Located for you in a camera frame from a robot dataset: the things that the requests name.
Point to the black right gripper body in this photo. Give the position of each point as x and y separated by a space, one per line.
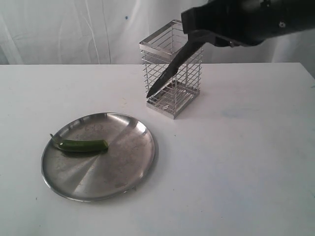
247 23

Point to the black knife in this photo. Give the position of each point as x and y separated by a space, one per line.
183 55

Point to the green chili pepper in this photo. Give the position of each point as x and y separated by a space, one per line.
79 146

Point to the round steel plate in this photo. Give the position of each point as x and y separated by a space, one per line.
91 176

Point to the wire utensil holder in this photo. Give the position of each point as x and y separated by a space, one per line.
171 83

